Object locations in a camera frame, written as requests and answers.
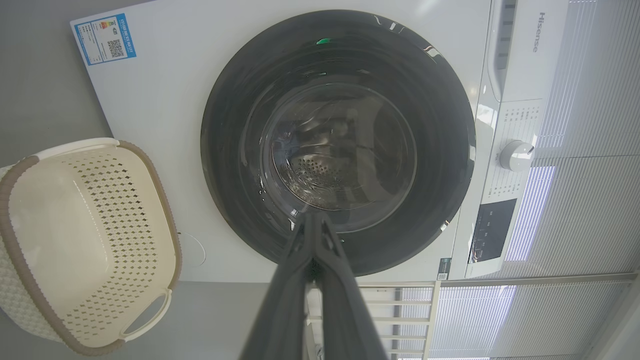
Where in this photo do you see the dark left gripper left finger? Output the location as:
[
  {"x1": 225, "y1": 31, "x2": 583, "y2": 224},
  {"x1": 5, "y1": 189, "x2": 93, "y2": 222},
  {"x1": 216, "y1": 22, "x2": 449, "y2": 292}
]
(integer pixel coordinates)
[{"x1": 239, "y1": 212, "x2": 317, "y2": 360}]

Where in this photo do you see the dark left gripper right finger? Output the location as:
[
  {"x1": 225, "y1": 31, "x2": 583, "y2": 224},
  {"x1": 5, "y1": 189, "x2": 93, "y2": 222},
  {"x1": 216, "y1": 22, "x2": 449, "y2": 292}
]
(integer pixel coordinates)
[{"x1": 312, "y1": 212, "x2": 388, "y2": 360}]

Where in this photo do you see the steel washing machine drum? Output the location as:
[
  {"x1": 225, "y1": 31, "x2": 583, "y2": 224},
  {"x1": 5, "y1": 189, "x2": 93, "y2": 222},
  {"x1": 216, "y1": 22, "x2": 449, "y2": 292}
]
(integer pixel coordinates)
[{"x1": 272, "y1": 100, "x2": 401, "y2": 211}]

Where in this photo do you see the black washing machine display panel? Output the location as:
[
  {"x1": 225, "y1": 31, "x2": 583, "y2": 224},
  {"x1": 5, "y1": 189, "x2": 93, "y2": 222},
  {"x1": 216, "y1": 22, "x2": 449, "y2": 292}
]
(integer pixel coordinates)
[{"x1": 467, "y1": 198, "x2": 518, "y2": 264}]

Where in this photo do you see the white front-load washing machine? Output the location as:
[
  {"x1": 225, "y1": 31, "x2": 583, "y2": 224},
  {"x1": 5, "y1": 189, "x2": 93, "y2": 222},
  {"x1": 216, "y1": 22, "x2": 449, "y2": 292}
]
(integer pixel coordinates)
[{"x1": 70, "y1": 0, "x2": 571, "y2": 283}]

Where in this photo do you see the silver washing machine dial knob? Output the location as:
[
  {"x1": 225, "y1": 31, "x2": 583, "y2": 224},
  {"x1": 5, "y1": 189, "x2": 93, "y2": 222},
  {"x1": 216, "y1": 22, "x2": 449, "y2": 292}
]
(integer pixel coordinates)
[{"x1": 499, "y1": 140, "x2": 536, "y2": 173}]

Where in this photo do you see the white metal drying rack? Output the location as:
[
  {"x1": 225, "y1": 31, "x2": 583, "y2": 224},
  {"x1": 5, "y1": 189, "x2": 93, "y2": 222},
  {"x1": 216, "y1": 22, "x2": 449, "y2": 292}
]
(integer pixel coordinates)
[{"x1": 305, "y1": 280, "x2": 443, "y2": 360}]

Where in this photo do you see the round white filter cover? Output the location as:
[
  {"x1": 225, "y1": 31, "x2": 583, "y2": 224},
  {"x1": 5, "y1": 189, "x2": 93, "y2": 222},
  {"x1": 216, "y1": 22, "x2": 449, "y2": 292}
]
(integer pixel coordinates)
[{"x1": 177, "y1": 231, "x2": 207, "y2": 268}]

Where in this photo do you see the cream perforated laundry basket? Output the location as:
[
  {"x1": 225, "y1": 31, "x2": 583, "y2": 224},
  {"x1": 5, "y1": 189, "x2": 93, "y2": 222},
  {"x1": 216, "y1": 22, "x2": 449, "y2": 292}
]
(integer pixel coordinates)
[{"x1": 0, "y1": 137, "x2": 183, "y2": 357}]

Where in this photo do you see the white ribbed window blind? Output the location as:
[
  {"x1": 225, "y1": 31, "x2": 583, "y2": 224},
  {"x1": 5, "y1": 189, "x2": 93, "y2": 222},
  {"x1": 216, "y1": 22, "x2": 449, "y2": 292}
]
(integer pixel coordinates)
[{"x1": 430, "y1": 0, "x2": 640, "y2": 360}]

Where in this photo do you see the blue energy label sticker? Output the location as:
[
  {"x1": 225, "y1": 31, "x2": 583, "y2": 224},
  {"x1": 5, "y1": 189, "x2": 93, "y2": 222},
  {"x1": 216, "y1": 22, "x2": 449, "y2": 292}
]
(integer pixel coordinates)
[{"x1": 73, "y1": 13, "x2": 137, "y2": 67}]

